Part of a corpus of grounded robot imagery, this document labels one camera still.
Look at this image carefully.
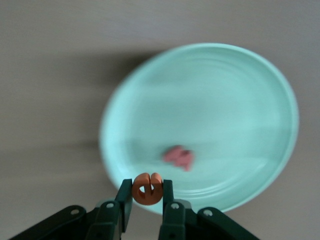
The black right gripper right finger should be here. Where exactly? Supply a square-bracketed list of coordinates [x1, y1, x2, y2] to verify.
[157, 179, 261, 240]

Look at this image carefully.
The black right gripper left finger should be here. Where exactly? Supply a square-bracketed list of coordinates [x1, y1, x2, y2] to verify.
[7, 178, 134, 240]

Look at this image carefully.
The orange foam letter e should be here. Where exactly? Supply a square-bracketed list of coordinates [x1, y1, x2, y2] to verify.
[131, 172, 164, 206]

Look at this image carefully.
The pink foam letter w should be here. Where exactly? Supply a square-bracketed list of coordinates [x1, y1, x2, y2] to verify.
[163, 144, 196, 173]

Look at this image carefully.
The green plate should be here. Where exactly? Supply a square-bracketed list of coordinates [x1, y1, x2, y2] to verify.
[98, 43, 300, 218]

